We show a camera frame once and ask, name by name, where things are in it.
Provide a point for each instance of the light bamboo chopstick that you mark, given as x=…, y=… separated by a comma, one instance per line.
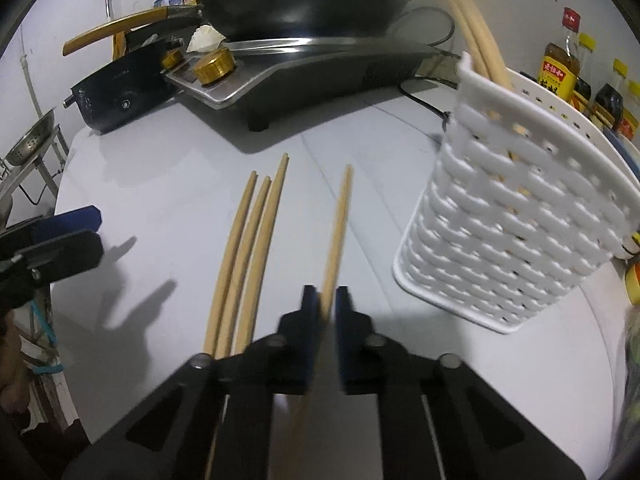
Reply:
x=456, y=10
x=471, y=10
x=247, y=260
x=263, y=260
x=232, y=260
x=337, y=230

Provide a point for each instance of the large red-capped sauce bottle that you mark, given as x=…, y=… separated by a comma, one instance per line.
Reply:
x=560, y=67

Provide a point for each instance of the white crumpled paper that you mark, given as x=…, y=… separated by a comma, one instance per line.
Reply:
x=205, y=40

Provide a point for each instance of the metal colander bowl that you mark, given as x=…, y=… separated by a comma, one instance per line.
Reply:
x=30, y=142

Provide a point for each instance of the white plate with dark rim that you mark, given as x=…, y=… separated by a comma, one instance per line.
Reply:
x=627, y=152

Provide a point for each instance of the silver induction cooker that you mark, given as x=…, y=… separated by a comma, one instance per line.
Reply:
x=310, y=75

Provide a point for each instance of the brown wooden paddle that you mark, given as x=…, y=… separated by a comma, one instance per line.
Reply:
x=119, y=45

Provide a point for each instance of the white perforated plastic basket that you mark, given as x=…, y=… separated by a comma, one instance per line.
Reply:
x=500, y=220

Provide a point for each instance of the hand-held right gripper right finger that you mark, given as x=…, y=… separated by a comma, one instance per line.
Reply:
x=345, y=332

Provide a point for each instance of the white wall pipe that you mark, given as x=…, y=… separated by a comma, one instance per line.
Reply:
x=31, y=85

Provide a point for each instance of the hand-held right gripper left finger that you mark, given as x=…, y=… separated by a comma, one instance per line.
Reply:
x=310, y=325

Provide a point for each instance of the black electric pot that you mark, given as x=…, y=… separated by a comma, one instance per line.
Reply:
x=120, y=92

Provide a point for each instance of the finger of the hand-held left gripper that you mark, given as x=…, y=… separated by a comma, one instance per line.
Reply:
x=70, y=255
x=75, y=219

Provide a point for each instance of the metal stand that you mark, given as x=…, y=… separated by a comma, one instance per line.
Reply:
x=45, y=175

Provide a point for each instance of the yellow-capped pale oil bottle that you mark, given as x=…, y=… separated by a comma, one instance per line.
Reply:
x=631, y=120

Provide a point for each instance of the black wok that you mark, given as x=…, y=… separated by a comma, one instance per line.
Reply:
x=310, y=10

